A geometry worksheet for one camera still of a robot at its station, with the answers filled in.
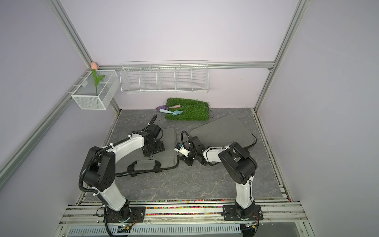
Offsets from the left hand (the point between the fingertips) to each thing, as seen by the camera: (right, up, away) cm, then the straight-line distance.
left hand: (158, 151), depth 92 cm
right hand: (+14, -3, +3) cm, 15 cm away
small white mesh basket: (-37, +33, -12) cm, 51 cm away
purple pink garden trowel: (-2, +30, +28) cm, 41 cm away
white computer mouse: (+14, +4, -9) cm, 17 cm away
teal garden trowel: (+7, +26, +25) cm, 37 cm away
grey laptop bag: (-11, -6, -5) cm, 14 cm away
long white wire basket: (+2, +50, +8) cm, 51 cm away
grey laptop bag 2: (+42, +11, +12) cm, 45 cm away
